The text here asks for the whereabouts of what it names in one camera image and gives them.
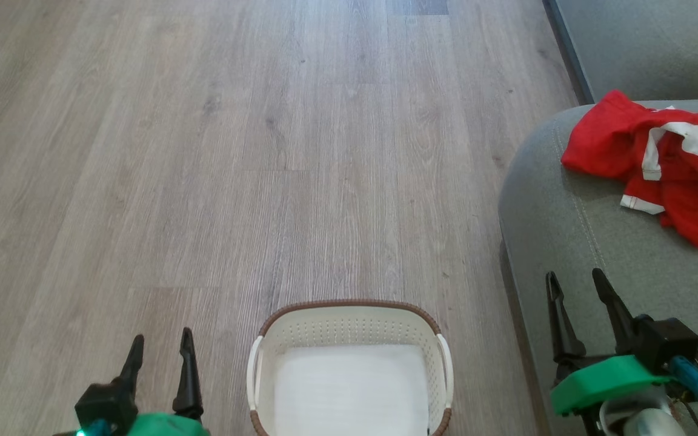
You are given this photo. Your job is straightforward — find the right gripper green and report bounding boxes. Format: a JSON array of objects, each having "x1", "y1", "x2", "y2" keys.
[{"x1": 545, "y1": 268, "x2": 672, "y2": 417}]

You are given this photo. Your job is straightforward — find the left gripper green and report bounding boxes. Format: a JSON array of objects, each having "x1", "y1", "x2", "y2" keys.
[{"x1": 113, "y1": 328, "x2": 211, "y2": 436}]

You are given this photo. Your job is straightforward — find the red clothing with white trim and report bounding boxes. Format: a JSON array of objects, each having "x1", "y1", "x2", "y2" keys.
[{"x1": 561, "y1": 90, "x2": 698, "y2": 248}]

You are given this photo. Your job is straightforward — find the white basket with brown rim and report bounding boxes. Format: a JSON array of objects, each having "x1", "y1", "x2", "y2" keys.
[{"x1": 246, "y1": 299, "x2": 454, "y2": 436}]

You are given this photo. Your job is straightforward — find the grey fabric sofa seat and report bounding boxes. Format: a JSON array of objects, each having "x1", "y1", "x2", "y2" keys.
[{"x1": 544, "y1": 0, "x2": 698, "y2": 105}]

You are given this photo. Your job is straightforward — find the grey sofa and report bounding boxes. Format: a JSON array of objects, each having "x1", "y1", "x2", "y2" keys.
[{"x1": 498, "y1": 98, "x2": 698, "y2": 436}]

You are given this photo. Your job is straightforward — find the blue cable connector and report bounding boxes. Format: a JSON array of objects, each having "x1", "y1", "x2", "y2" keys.
[{"x1": 669, "y1": 355, "x2": 698, "y2": 405}]

